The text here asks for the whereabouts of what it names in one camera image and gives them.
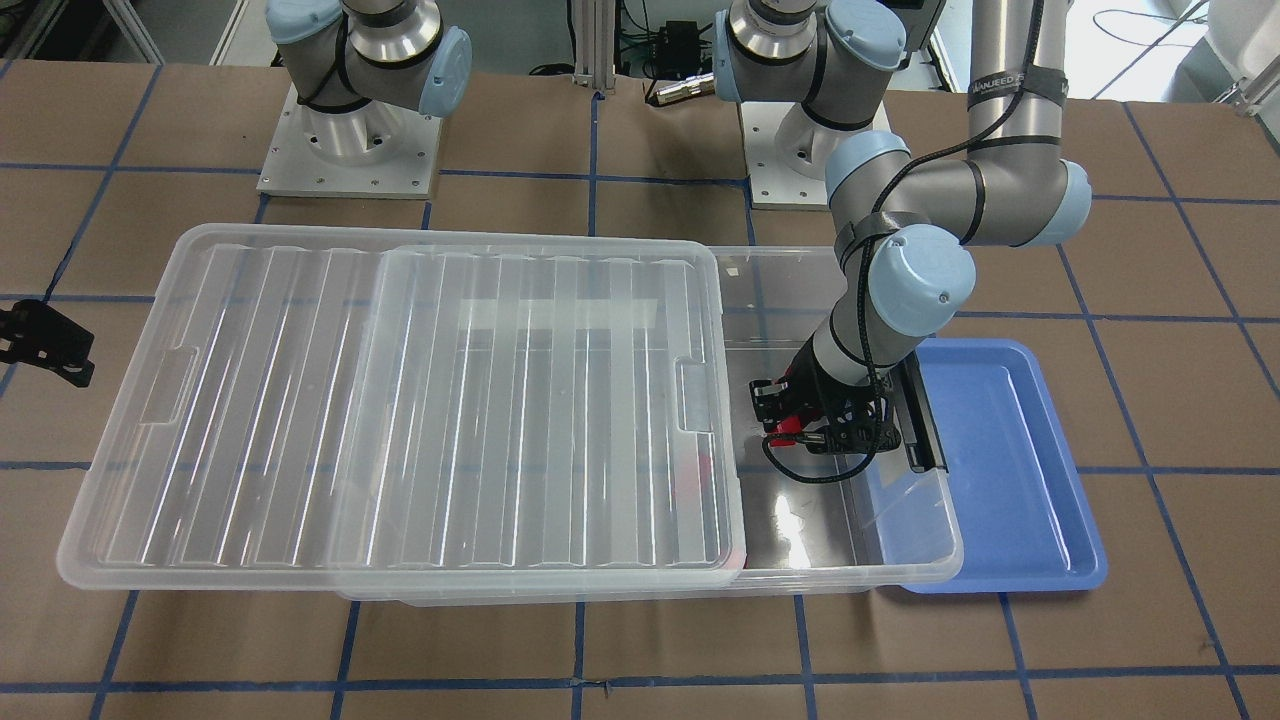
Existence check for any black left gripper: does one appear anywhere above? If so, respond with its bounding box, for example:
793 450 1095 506
750 365 901 455

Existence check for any black box latch handle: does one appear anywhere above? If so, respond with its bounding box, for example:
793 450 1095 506
892 352 948 473

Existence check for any blue plastic tray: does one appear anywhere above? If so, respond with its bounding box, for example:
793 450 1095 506
858 340 1108 594

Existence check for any clear plastic box lid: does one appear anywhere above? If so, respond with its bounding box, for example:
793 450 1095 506
56 224 746 603

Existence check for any aluminium frame post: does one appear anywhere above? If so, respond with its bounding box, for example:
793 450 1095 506
570 1 617 96

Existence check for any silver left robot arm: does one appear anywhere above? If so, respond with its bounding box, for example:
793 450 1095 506
712 1 1092 456

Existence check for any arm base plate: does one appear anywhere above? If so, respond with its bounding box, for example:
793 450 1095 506
256 87 444 200
739 102 852 211

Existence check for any clear plastic storage box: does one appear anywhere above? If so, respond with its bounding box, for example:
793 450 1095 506
330 240 965 607

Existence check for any black power adapter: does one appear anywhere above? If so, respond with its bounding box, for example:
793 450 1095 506
654 20 707 74

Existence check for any red block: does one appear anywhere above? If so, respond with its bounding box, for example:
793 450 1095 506
765 366 817 433
671 451 710 506

